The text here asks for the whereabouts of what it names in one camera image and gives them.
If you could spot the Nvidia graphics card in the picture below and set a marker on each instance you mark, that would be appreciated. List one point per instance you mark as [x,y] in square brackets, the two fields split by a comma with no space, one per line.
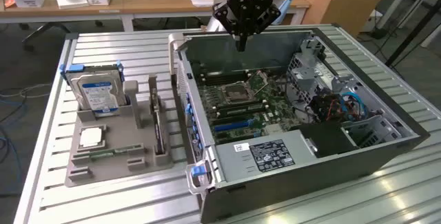
[158,131]

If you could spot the black open PC case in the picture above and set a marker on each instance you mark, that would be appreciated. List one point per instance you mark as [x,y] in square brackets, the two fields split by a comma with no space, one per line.
[310,182]

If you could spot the grey power supply unit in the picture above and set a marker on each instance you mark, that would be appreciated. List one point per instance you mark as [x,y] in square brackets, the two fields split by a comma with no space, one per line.
[241,162]

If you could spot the green motherboard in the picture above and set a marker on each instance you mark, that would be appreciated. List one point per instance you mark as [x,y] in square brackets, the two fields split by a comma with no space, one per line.
[272,110]

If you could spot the metal socket cover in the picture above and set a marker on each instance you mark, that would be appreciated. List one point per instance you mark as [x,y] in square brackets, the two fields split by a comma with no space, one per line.
[258,82]

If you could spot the black expansion slot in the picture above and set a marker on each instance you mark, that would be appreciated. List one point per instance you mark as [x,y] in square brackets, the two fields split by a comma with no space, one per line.
[228,120]

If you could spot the hard disk with blue bracket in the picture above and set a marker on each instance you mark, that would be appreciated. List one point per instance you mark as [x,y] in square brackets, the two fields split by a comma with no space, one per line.
[98,92]

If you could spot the wooden desk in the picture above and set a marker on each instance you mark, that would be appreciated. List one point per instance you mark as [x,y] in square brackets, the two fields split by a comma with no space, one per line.
[155,4]

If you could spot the wooden cabinet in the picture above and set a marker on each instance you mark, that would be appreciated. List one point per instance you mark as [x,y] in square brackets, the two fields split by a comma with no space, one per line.
[344,2]

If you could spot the green RAM stick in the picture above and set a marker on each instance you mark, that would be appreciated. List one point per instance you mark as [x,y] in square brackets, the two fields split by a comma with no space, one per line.
[103,153]
[241,109]

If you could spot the black office chair base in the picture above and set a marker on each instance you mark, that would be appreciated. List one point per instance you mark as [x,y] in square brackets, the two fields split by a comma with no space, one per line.
[42,31]

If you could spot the CPU socket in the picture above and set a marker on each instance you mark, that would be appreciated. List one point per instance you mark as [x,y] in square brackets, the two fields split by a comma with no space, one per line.
[236,93]

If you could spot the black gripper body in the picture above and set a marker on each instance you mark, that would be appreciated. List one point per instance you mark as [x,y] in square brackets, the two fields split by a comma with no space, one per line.
[250,7]

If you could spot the blue expansion slot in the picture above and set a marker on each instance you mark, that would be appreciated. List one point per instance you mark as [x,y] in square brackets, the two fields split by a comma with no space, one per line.
[234,126]

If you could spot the grey metal drive cage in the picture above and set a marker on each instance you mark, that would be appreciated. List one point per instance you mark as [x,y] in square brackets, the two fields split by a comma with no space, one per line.
[304,77]

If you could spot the orange packet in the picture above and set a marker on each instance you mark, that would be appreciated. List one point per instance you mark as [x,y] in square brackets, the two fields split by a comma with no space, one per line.
[10,2]

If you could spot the silver CPU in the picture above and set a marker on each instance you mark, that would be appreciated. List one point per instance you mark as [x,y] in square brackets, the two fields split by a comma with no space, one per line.
[90,137]

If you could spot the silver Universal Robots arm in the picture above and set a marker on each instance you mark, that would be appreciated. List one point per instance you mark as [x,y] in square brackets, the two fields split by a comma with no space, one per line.
[216,24]

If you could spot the metal disk bay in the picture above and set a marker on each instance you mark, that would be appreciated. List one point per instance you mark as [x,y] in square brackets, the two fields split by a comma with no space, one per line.
[379,128]

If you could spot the grey printed parts rack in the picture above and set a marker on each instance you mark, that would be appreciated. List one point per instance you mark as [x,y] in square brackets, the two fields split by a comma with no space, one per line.
[121,136]

